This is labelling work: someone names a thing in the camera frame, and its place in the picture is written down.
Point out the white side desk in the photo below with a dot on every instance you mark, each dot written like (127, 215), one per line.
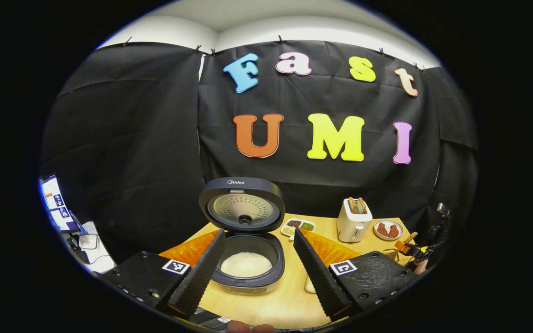
(100, 259)

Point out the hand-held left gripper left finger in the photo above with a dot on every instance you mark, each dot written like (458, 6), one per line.
(199, 277)

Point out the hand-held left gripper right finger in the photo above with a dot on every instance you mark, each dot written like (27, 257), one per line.
(319, 277)

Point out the dark grey rice cooker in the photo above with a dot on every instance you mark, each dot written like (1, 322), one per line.
(243, 203)

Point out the white round plate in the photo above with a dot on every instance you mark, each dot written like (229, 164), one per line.
(389, 221)

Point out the white toaster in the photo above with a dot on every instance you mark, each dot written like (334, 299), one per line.
(352, 229)

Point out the computer monitor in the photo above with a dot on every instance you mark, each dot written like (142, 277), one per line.
(56, 203)

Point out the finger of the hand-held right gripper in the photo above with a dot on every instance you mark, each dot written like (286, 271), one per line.
(405, 248)

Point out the toasted bread slice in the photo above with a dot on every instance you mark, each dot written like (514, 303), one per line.
(362, 206)
(352, 206)

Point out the black backdrop cloth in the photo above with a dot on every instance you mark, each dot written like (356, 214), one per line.
(146, 138)

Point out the wooden spoon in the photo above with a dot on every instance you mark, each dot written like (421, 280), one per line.
(411, 237)

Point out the clear rice container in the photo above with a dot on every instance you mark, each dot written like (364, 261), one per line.
(310, 286)

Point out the white divided bean dish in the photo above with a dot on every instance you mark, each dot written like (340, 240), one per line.
(299, 226)

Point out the brown meat piece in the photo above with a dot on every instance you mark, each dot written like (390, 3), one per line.
(393, 231)
(382, 230)

